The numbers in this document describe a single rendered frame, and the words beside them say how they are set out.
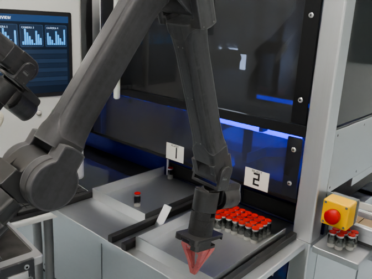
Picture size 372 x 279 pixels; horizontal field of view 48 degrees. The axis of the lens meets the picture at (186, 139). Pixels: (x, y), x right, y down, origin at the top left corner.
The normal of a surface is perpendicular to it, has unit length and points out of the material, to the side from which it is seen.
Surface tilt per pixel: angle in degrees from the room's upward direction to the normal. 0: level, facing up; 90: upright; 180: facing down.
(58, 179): 93
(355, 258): 0
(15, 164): 59
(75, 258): 90
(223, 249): 0
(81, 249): 90
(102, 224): 0
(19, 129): 90
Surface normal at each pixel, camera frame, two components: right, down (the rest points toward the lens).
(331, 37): -0.67, 0.17
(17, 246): 0.05, -0.96
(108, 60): 0.67, 0.26
